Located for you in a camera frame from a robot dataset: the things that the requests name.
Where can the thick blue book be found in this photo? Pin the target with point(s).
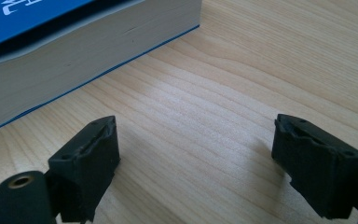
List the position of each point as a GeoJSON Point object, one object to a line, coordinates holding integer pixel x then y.
{"type": "Point", "coordinates": [74, 62]}

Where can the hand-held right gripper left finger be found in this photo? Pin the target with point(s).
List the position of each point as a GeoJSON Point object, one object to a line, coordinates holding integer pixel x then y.
{"type": "Point", "coordinates": [87, 161]}

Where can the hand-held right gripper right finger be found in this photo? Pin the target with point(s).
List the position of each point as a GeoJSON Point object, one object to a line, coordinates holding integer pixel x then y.
{"type": "Point", "coordinates": [317, 168]}

